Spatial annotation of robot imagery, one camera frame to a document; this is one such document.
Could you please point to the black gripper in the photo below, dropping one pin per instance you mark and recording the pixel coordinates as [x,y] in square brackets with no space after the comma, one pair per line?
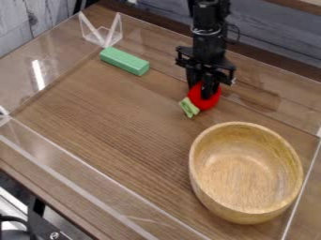
[198,67]

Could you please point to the red plush strawberry toy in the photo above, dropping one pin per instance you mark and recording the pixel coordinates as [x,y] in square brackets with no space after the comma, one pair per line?
[193,104]

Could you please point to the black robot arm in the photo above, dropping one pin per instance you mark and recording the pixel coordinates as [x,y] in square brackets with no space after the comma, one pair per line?
[209,28]

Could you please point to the green rectangular block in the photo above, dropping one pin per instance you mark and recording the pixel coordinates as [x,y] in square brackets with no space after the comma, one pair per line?
[125,61]

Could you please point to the wooden bowl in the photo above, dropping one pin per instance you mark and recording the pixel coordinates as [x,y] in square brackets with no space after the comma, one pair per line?
[247,172]

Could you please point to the clear acrylic tray wall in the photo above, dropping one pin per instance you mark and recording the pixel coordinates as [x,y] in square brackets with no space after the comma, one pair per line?
[95,139]

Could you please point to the clear acrylic corner bracket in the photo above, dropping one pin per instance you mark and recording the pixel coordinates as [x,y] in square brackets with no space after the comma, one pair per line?
[102,36]

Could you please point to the black table leg bracket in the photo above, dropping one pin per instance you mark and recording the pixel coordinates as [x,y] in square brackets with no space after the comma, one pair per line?
[42,230]

